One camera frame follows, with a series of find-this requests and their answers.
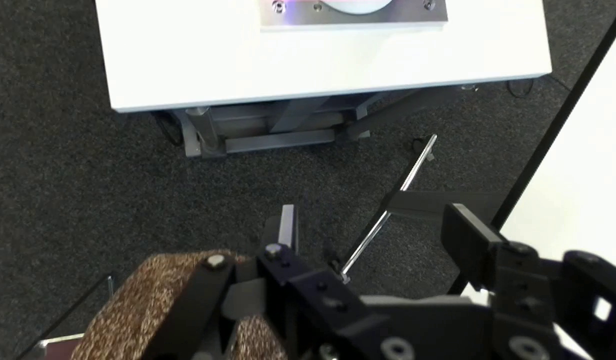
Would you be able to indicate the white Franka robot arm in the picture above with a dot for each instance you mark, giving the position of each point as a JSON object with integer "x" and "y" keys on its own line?
{"x": 359, "y": 5}

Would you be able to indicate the white robot base table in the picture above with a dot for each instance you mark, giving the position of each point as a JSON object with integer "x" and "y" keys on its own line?
{"x": 188, "y": 60}

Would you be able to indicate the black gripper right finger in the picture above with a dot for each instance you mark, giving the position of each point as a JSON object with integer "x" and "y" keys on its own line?
{"x": 560, "y": 306}

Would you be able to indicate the brown knitted clothing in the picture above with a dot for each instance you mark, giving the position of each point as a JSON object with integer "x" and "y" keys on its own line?
{"x": 140, "y": 306}

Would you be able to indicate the silver robot mounting plate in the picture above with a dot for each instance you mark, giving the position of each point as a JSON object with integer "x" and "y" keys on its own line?
{"x": 288, "y": 17}

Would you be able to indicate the long white table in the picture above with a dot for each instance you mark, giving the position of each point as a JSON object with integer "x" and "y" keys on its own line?
{"x": 589, "y": 173}

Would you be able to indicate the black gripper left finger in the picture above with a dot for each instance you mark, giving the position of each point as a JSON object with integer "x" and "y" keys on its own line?
{"x": 321, "y": 313}

